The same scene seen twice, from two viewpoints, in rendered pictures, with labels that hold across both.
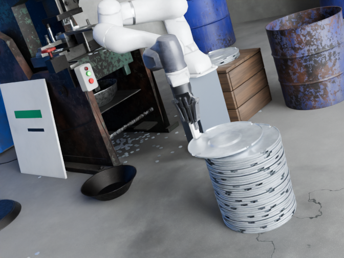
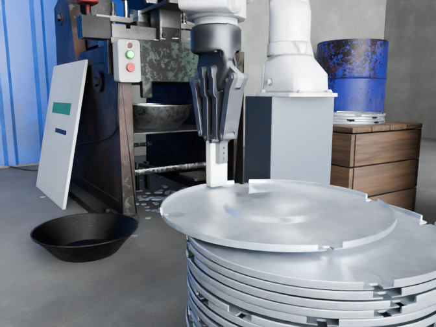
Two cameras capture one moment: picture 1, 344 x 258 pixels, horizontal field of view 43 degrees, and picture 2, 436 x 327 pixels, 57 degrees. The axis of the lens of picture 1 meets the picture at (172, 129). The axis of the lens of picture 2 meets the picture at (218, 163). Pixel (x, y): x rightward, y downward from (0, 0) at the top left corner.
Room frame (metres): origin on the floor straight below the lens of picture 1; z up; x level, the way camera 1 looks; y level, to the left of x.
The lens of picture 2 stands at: (1.03, -0.20, 0.46)
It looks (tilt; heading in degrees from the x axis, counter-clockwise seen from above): 10 degrees down; 11
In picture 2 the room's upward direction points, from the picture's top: straight up
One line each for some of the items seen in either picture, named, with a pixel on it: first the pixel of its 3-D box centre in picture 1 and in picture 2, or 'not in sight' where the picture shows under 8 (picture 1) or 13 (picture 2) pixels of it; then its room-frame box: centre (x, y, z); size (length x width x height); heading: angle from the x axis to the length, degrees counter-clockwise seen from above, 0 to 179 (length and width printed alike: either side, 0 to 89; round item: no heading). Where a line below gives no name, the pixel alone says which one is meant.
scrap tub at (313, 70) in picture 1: (309, 58); not in sight; (2.43, -0.88, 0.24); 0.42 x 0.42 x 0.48
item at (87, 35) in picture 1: (90, 38); (170, 24); (2.58, 0.28, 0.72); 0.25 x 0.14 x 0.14; 45
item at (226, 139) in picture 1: (224, 138); (274, 205); (1.53, -0.18, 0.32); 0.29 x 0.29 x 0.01
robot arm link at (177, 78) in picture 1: (178, 77); (211, 2); (1.60, -0.08, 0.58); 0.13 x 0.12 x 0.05; 134
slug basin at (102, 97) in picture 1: (93, 96); (153, 115); (2.70, 0.40, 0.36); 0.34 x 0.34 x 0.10
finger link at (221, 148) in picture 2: (197, 123); (224, 147); (1.61, -0.10, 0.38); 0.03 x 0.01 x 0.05; 44
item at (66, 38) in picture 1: (70, 35); (150, 19); (2.70, 0.40, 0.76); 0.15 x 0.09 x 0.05; 135
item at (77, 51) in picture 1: (75, 48); (151, 40); (2.70, 0.40, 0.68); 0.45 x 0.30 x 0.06; 135
